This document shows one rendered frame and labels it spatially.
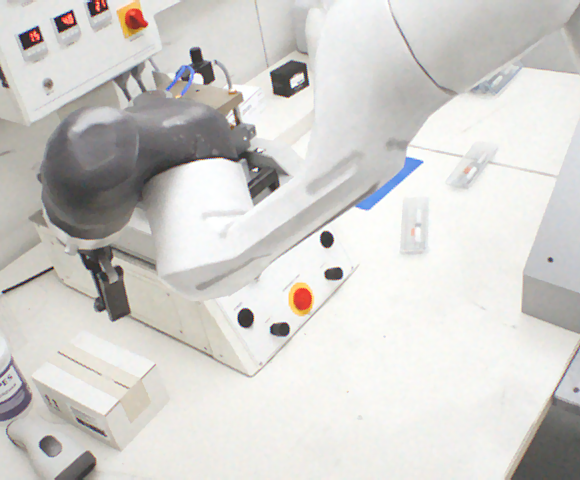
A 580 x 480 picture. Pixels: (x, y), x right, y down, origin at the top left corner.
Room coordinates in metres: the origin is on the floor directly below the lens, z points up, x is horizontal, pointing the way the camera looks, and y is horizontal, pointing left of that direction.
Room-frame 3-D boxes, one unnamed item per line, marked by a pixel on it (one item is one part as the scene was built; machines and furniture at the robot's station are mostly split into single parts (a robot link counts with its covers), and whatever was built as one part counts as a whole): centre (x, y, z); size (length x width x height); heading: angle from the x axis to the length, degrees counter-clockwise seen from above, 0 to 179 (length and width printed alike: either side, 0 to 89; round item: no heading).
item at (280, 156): (1.21, 0.04, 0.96); 0.26 x 0.05 x 0.07; 46
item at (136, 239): (1.01, 0.24, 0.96); 0.25 x 0.05 x 0.07; 46
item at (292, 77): (1.86, -0.09, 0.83); 0.09 x 0.06 x 0.07; 128
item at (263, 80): (1.86, -0.07, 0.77); 0.84 x 0.30 x 0.04; 136
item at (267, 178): (1.03, 0.06, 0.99); 0.15 x 0.02 x 0.04; 136
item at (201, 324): (1.17, 0.17, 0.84); 0.53 x 0.37 x 0.17; 46
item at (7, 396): (0.89, 0.54, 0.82); 0.09 x 0.09 x 0.15
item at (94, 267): (0.67, 0.22, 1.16); 0.04 x 0.01 x 0.11; 117
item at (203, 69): (1.41, 0.13, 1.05); 0.15 x 0.05 x 0.15; 136
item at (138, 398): (0.85, 0.36, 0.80); 0.19 x 0.13 x 0.09; 46
